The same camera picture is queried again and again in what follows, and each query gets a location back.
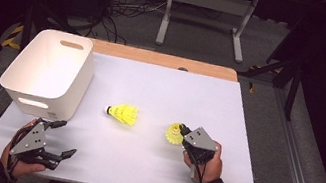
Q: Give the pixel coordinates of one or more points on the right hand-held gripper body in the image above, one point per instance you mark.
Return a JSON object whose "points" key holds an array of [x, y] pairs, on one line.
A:
{"points": [[201, 142]]}

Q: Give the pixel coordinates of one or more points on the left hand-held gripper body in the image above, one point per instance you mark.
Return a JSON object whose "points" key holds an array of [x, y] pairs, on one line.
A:
{"points": [[32, 141]]}

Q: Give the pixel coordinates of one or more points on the white plastic storage bin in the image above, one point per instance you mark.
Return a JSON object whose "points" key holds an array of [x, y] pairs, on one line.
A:
{"points": [[50, 65]]}

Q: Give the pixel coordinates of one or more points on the person's left hand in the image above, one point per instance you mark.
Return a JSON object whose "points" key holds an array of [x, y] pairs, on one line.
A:
{"points": [[22, 168]]}

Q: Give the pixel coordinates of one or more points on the person's right hand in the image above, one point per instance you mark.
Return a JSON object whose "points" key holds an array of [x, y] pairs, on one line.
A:
{"points": [[214, 171]]}

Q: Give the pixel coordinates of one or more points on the white table mat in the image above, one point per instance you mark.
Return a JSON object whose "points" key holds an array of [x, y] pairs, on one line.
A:
{"points": [[157, 94]]}

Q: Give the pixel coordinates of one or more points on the black and yellow hazard tape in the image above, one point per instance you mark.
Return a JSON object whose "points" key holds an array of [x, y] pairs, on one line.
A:
{"points": [[12, 41]]}

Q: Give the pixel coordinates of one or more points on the black tripod stand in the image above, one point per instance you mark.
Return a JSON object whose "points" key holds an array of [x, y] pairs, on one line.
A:
{"points": [[27, 30]]}

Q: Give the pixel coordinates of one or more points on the black metal stand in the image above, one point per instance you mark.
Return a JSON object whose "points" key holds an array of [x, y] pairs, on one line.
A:
{"points": [[292, 94]]}

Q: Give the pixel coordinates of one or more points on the grey metal table stand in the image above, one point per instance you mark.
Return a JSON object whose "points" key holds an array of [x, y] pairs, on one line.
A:
{"points": [[210, 1]]}

